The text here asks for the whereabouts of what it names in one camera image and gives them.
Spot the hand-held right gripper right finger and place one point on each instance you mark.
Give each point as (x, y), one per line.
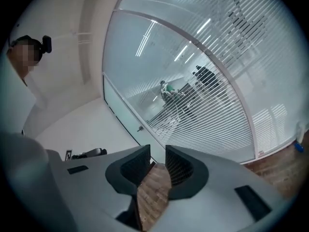
(212, 202)

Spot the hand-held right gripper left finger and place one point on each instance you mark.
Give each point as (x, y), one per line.
(96, 190)

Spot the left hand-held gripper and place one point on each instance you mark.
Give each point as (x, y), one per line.
(70, 155)

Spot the small blue plastic object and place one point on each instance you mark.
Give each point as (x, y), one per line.
(299, 147)

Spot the person's head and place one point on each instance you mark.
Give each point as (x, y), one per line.
(25, 57)

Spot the white partition post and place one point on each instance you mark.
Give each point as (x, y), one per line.
(253, 139)

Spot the black head-mounted camera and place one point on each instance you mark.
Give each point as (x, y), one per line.
(47, 43)

